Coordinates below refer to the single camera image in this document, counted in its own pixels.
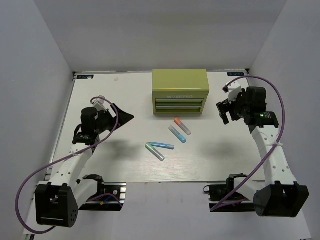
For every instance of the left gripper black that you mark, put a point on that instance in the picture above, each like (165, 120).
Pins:
(124, 118)

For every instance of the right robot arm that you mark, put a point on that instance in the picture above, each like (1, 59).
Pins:
(282, 195)

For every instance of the green metal tool chest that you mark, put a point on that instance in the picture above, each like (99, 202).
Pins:
(179, 91)

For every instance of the blue table label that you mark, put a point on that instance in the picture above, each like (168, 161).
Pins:
(84, 77)
(235, 74)

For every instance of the blue utility knife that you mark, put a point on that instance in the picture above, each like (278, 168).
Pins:
(162, 145)

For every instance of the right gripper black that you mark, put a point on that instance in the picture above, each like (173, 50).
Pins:
(223, 107)

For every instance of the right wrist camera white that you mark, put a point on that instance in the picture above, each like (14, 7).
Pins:
(233, 88)

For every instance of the right blue table label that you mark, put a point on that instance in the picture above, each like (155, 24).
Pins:
(235, 74)

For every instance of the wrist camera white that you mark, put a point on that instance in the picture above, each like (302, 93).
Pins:
(233, 88)
(99, 101)

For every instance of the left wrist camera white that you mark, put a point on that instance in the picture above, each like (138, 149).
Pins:
(99, 101)

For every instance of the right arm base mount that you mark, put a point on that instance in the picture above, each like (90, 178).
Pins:
(217, 192)

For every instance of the green capped lead tube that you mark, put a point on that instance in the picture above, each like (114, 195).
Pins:
(155, 152)

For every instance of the left blue table label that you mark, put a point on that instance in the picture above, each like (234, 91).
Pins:
(84, 77)

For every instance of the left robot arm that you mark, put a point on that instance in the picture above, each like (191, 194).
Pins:
(57, 202)

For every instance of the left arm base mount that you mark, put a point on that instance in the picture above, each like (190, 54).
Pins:
(109, 197)

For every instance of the blue capped lead tube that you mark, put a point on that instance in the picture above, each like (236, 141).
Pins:
(177, 134)

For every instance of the orange capped lead tube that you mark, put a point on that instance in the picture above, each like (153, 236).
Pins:
(182, 126)

